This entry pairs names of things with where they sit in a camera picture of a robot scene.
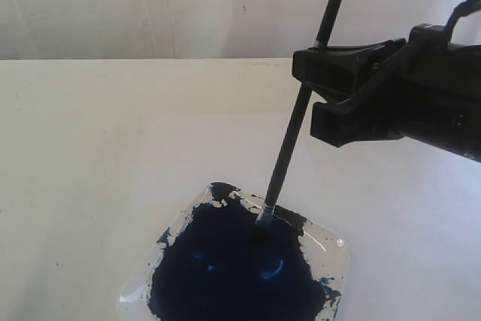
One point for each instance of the black paintbrush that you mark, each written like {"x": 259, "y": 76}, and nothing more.
{"x": 264, "y": 219}

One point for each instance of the white paper sheet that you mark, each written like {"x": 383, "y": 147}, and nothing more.
{"x": 180, "y": 155}

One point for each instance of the white square paint dish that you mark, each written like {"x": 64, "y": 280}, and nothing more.
{"x": 205, "y": 266}

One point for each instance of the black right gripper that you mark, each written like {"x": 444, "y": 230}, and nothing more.
{"x": 432, "y": 94}

